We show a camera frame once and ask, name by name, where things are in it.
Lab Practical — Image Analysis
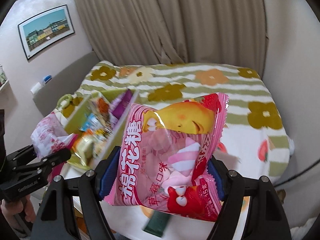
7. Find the person's left hand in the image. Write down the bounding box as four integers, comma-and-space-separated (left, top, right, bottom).
0, 197, 37, 232

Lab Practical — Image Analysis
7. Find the pink marshmallow packet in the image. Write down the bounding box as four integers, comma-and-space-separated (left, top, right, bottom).
104, 92, 229, 223

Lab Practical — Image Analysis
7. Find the beige curtain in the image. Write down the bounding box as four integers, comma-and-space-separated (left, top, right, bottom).
71, 0, 267, 65

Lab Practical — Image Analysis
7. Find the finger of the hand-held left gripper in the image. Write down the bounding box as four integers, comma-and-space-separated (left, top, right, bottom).
5, 144, 37, 167
37, 149, 72, 173

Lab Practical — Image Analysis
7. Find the framed houses picture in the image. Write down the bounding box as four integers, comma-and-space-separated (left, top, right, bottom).
18, 4, 76, 60

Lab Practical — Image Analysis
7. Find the white fruit print table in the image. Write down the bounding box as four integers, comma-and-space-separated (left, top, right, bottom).
66, 120, 252, 234

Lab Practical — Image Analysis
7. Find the grey padded headboard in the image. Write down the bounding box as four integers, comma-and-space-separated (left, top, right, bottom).
33, 51, 101, 111

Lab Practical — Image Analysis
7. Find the pile of snack packets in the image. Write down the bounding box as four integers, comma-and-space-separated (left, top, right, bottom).
71, 91, 133, 165

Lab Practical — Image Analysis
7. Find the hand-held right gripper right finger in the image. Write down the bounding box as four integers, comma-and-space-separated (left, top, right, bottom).
206, 158, 292, 240

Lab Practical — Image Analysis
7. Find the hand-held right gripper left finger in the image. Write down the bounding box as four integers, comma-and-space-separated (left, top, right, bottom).
30, 145, 122, 240

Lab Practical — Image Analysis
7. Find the black curved cable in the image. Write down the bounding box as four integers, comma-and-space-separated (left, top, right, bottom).
274, 154, 320, 188

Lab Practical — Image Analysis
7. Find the pink white snack bag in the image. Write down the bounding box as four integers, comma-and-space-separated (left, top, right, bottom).
30, 112, 77, 161

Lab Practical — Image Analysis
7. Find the dark green snack packet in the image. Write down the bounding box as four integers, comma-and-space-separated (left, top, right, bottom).
142, 208, 171, 238

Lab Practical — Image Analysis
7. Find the green cardboard box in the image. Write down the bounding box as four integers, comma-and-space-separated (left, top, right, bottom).
64, 88, 141, 166

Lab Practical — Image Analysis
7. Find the floral striped blanket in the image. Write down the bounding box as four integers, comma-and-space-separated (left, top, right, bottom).
55, 60, 295, 182

